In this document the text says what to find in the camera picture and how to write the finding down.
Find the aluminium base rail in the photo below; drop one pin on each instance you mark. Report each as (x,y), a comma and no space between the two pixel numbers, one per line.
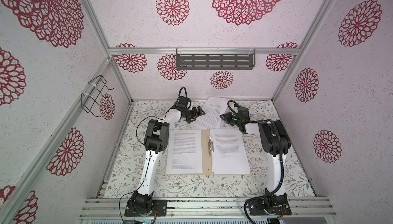
(217,207)

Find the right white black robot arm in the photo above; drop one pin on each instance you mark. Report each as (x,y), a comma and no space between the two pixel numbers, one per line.
(276,143)

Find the brown cardboard folder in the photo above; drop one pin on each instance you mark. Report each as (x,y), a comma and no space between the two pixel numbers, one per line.
(207,148)

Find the printed paper sheet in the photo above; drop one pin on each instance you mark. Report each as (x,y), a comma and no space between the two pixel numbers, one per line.
(229,155)
(184,153)
(213,108)

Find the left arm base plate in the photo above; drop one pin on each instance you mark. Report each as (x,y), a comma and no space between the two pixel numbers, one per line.
(156,208)

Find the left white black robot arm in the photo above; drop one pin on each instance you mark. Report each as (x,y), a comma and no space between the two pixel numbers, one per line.
(155,142)

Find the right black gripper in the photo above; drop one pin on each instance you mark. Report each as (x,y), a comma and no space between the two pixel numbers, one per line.
(227,119)

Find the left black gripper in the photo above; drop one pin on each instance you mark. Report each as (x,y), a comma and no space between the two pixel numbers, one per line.
(195,113)

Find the dark grey wall shelf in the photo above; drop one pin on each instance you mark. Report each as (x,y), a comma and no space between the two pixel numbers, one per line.
(186,61)

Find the black wire wall rack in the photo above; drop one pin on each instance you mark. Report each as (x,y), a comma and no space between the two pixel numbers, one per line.
(98,102)

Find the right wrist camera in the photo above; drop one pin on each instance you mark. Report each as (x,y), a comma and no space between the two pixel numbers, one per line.
(243,113)

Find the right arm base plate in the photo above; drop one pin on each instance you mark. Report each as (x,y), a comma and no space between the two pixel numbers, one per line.
(270,206)

